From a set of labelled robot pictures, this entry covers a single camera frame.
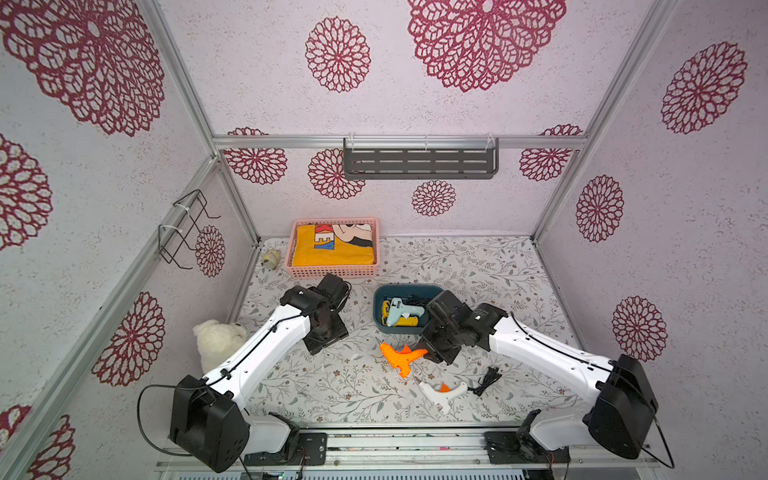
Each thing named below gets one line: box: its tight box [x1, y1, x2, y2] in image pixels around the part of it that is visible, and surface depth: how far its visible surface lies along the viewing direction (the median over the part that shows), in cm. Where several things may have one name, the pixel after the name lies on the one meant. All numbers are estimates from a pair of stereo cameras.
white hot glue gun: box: [418, 381, 468, 415], surface depth 83 cm
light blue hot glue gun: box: [386, 297, 425, 327], surface depth 96 cm
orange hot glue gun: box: [380, 342, 428, 378], surface depth 78 cm
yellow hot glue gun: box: [381, 300, 419, 327], surface depth 96 cm
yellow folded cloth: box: [292, 223, 375, 267], surface depth 112 cm
